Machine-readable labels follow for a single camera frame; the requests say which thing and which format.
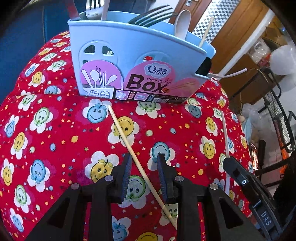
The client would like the wooden chopstick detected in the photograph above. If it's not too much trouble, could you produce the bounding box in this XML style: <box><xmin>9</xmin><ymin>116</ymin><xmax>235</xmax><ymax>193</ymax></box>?
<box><xmin>107</xmin><ymin>105</ymin><xmax>177</xmax><ymax>230</ymax></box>
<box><xmin>199</xmin><ymin>16</ymin><xmax>215</xmax><ymax>48</ymax></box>
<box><xmin>221</xmin><ymin>111</ymin><xmax>230</xmax><ymax>195</ymax></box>
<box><xmin>100</xmin><ymin>0</ymin><xmax>110</xmax><ymax>21</ymax></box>

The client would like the silver fork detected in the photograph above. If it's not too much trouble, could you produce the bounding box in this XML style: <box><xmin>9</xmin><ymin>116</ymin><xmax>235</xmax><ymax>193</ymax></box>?
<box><xmin>85</xmin><ymin>0</ymin><xmax>104</xmax><ymax>20</ymax></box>
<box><xmin>127</xmin><ymin>5</ymin><xmax>178</xmax><ymax>28</ymax></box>

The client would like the blue kitchen counter cabinet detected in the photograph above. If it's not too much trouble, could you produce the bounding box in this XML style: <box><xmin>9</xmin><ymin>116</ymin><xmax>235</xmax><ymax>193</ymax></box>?
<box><xmin>1</xmin><ymin>1</ymin><xmax>78</xmax><ymax>105</ymax></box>

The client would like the red smiley flower tablecloth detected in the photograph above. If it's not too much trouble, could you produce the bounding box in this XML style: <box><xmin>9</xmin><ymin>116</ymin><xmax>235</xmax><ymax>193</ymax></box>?
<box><xmin>0</xmin><ymin>31</ymin><xmax>254</xmax><ymax>241</ymax></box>

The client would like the black metal rack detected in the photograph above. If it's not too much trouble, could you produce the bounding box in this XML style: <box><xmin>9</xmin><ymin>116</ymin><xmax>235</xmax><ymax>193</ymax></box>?
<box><xmin>258</xmin><ymin>67</ymin><xmax>295</xmax><ymax>172</ymax></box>

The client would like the light blue chopsticks box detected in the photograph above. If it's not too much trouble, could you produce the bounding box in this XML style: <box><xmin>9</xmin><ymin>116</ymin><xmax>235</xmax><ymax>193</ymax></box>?
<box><xmin>68</xmin><ymin>11</ymin><xmax>216</xmax><ymax>103</ymax></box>

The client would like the white plastic spoon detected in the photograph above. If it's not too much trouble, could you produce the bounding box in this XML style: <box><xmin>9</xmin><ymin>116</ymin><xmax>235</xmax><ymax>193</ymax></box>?
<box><xmin>174</xmin><ymin>9</ymin><xmax>191</xmax><ymax>40</ymax></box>

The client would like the white plastic bag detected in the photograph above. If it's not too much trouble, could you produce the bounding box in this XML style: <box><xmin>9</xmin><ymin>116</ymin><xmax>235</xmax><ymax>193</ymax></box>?
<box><xmin>269</xmin><ymin>45</ymin><xmax>295</xmax><ymax>76</ymax></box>

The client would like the brown wooden door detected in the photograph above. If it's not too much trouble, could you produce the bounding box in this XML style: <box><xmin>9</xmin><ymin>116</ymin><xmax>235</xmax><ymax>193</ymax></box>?
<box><xmin>174</xmin><ymin>0</ymin><xmax>269</xmax><ymax>73</ymax></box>

